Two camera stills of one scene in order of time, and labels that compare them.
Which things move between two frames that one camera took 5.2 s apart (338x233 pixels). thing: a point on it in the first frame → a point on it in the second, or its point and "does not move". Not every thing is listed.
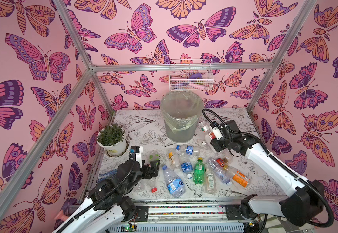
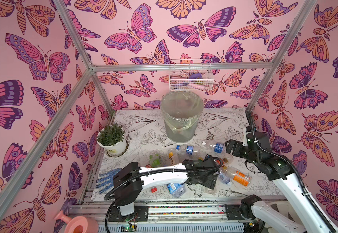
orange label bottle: x=238 y=177 does not move
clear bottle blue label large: x=175 y=185 does not move
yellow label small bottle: x=171 y=158 does not move
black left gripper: x=153 y=172 → x=211 y=182
